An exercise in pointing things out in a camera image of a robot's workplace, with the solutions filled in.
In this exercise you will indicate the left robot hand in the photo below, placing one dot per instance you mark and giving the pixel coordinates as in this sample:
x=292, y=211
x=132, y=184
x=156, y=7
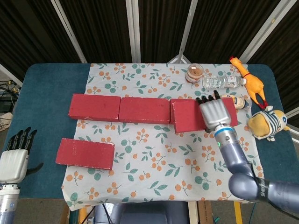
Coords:
x=12, y=165

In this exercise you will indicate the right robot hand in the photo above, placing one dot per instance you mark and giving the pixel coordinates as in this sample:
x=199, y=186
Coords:
x=215, y=112

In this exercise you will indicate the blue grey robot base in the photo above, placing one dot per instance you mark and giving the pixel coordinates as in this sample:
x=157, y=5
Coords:
x=144, y=213

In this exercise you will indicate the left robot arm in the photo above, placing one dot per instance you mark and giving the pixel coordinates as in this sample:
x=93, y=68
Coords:
x=8, y=203

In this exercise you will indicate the mayonnaise squeeze bottle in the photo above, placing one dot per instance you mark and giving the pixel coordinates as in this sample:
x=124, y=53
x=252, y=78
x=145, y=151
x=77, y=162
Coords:
x=240, y=102

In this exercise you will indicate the clear plastic water bottle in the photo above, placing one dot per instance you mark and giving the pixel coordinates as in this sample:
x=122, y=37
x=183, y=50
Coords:
x=222, y=81

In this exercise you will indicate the clear jar of brown paste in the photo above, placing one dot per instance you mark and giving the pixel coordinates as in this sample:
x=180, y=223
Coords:
x=194, y=73

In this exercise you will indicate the white sneaker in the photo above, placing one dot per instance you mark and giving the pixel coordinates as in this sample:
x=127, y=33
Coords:
x=5, y=120

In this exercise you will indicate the yellow rubber chicken toy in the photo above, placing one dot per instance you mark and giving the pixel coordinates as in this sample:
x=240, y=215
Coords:
x=252, y=84

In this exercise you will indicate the striped zebra plush toy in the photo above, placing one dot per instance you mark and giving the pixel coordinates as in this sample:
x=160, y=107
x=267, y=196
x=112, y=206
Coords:
x=266, y=123

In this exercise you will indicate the teal table cover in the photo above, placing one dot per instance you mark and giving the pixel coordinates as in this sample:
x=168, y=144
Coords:
x=46, y=93

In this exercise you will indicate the floral fruit print tablecloth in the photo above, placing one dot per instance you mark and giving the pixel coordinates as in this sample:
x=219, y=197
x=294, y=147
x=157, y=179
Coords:
x=149, y=168

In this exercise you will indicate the brown cardboard box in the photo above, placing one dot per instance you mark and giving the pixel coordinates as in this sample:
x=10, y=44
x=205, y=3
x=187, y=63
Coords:
x=204, y=212

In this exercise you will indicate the dark partition screen white frame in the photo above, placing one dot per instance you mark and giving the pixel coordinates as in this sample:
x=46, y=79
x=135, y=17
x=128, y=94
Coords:
x=98, y=28

